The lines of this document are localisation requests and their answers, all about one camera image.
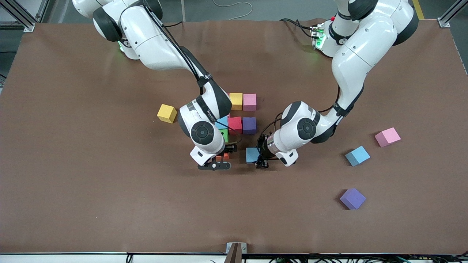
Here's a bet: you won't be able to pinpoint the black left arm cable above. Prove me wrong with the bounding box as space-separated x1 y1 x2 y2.
257 84 345 147

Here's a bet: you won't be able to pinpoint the purple foam block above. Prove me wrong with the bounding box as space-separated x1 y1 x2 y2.
242 117 257 135
339 188 367 210

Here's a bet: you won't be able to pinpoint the light blue foam block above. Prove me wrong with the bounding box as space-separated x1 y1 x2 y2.
245 147 261 164

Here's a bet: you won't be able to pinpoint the small metal bracket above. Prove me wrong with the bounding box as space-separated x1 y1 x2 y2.
226 242 248 254

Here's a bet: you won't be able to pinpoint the white table edge rail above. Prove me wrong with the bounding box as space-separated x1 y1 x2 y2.
0 253 468 263

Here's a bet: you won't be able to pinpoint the aluminium frame post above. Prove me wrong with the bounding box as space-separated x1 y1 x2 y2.
0 0 52 33
438 0 468 28

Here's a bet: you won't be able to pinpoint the red foam block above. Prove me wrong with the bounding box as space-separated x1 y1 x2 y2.
228 117 244 136

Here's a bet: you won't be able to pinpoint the white floor cable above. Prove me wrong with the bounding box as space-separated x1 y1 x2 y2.
212 0 253 21

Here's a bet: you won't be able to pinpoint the yellow foam block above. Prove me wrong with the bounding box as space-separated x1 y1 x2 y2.
157 104 178 124
229 93 244 111

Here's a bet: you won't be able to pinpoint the brown pole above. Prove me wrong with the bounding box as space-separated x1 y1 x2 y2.
224 243 242 263

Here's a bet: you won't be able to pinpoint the black arm base cables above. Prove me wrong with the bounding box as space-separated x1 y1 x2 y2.
280 18 318 39

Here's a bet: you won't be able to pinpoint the pink foam block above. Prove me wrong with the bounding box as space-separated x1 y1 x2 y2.
243 94 257 112
374 127 401 148

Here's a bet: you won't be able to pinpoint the brown table mat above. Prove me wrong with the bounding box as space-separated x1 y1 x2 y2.
0 18 468 255

